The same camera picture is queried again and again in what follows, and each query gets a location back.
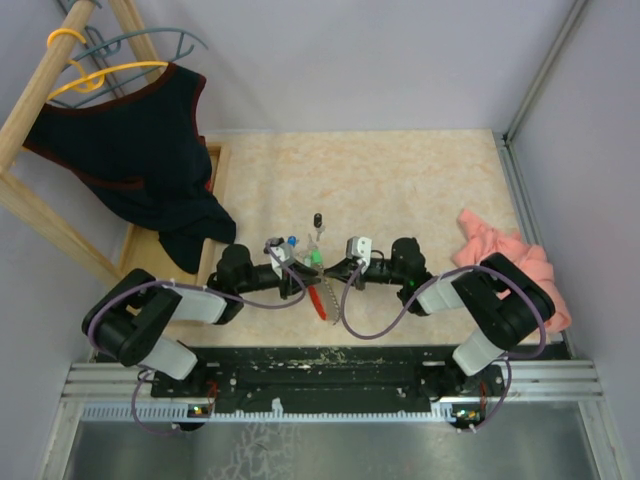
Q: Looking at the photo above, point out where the wooden clothes rack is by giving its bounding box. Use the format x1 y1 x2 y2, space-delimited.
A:
0 0 166 296

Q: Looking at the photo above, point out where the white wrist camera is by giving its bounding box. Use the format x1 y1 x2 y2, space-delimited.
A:
265 237 295 277
345 236 372 263

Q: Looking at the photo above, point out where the dark navy vest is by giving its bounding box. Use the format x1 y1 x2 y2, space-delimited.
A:
24 64 237 274

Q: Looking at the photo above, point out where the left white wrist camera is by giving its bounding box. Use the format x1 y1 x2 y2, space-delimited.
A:
265 237 295 277

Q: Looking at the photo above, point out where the pink cloth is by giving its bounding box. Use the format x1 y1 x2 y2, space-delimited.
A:
452 208 572 331

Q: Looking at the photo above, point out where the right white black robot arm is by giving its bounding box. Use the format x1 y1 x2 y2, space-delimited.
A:
325 237 555 396

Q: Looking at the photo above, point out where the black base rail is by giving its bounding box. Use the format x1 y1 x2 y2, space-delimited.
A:
94 344 571 416

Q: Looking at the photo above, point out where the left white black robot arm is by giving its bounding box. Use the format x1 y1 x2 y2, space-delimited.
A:
82 238 320 397

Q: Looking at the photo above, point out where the metal key organizer red strap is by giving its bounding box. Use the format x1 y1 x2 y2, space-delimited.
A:
307 277 344 326

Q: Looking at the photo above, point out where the green tag key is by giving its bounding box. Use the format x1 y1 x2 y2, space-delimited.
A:
304 242 324 270

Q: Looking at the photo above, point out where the black tag key upper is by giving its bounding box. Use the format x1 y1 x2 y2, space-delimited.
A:
313 213 325 241

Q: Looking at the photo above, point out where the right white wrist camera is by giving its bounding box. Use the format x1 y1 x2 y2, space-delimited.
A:
345 236 372 263

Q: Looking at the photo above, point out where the teal plastic hanger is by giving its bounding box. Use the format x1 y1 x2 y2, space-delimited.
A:
51 26 208 108

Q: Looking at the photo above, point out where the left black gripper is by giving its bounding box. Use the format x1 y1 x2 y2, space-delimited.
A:
237 260 321 300

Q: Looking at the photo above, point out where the yellow plastic hanger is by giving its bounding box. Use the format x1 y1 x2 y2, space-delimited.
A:
47 59 169 101

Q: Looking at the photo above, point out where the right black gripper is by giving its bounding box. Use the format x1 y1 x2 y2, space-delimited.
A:
324 257 407 292

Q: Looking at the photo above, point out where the aluminium frame post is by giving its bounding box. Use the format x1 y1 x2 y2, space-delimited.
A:
502 0 591 148

